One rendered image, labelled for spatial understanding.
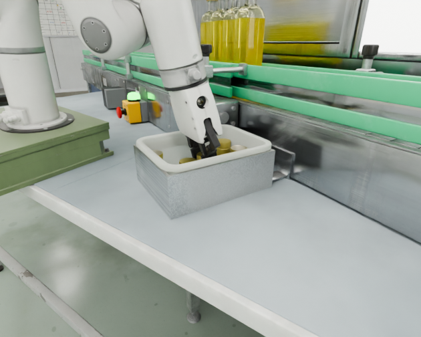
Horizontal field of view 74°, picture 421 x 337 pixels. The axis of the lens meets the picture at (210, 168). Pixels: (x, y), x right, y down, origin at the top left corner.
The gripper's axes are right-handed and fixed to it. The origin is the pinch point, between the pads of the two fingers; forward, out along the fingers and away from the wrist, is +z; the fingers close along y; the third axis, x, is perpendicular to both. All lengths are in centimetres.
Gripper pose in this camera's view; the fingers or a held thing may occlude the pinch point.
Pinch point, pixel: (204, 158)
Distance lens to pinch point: 54.9
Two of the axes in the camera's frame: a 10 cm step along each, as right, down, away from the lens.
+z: 2.1, 8.3, 5.1
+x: -8.4, 4.2, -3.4
